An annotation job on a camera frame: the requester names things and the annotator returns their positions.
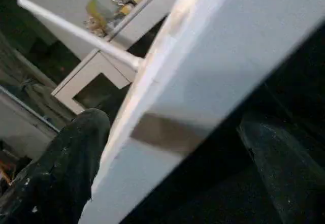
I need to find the white cabinet with glass doors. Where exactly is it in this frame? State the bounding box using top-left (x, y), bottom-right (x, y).
top-left (51, 0), bottom-right (186, 115)

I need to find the white plastic table leg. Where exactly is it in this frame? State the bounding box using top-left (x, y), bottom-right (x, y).
top-left (17, 0), bottom-right (145, 71)

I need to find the black work mat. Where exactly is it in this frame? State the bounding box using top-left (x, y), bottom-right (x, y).
top-left (119, 26), bottom-right (325, 224)

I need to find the white plastic table top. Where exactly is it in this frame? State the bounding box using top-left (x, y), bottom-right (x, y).
top-left (79, 0), bottom-right (325, 224)

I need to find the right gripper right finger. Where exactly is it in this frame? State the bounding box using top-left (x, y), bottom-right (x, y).
top-left (238, 113), bottom-right (325, 224)

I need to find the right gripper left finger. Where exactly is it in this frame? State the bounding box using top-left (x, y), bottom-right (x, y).
top-left (0, 108), bottom-right (111, 224)

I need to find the grey curtain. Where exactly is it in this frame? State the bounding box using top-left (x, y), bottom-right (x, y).
top-left (0, 26), bottom-right (77, 148)

